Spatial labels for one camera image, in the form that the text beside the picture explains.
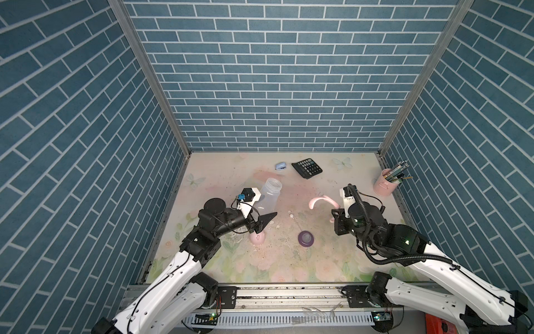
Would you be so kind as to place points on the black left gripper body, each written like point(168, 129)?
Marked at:
point(249, 225)

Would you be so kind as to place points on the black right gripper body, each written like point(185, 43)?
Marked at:
point(342, 225)

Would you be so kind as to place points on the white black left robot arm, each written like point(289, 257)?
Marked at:
point(183, 287)

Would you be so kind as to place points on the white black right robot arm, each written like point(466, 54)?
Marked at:
point(470, 303)

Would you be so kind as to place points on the pink bottle cap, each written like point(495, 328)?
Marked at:
point(257, 238)

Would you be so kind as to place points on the pink pen holder cup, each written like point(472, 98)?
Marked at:
point(382, 187)

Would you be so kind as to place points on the light blue mini stapler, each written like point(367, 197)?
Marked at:
point(280, 166)

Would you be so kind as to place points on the black desk calculator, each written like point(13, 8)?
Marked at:
point(307, 168)

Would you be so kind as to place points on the pens in pink cup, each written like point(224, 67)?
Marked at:
point(395, 172)

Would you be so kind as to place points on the red tool box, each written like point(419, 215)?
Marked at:
point(436, 325)

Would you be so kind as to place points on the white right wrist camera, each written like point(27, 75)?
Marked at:
point(347, 199)

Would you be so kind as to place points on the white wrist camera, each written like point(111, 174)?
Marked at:
point(246, 200)
point(347, 199)

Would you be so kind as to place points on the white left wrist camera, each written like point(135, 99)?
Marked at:
point(246, 200)

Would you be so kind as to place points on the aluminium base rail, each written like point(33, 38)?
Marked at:
point(292, 296)

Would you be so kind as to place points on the white slotted cable duct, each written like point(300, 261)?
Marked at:
point(280, 320)

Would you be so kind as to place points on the aluminium corner post right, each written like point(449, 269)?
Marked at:
point(457, 15)

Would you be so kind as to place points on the aluminium corner post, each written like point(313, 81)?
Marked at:
point(457, 15)
point(125, 21)

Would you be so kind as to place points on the aluminium corner post left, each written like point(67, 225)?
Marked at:
point(125, 21)

